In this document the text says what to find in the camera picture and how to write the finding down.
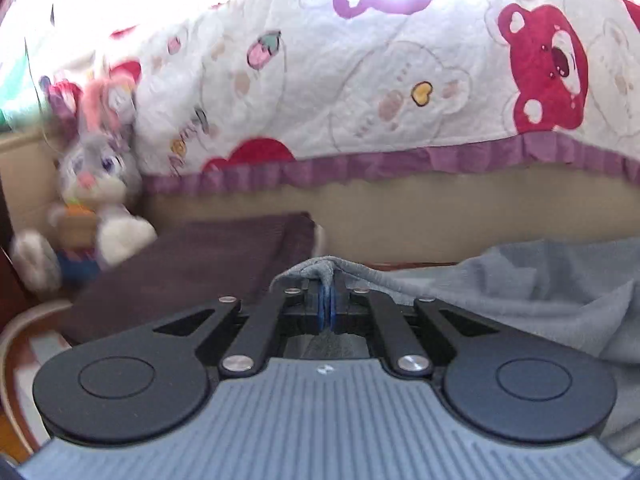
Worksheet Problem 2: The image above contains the beige bed base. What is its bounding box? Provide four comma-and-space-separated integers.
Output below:
0, 130, 640, 267

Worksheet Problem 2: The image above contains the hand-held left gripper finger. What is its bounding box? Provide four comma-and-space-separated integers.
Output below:
327, 282, 501, 378
152, 280, 327, 378

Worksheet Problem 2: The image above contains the bear print blanket purple frill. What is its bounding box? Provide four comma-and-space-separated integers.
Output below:
30, 0, 640, 197

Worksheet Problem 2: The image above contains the grey garment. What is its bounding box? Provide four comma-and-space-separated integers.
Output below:
272, 240, 640, 456

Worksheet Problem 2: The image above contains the grey plush bunny toy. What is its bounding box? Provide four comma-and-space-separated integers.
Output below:
10, 77, 158, 293

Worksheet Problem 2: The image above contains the pink and grey checked mat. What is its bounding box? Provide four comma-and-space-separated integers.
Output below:
5, 332, 76, 461

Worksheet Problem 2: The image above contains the dark brown folded cloth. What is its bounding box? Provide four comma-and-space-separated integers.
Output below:
60, 212, 318, 346

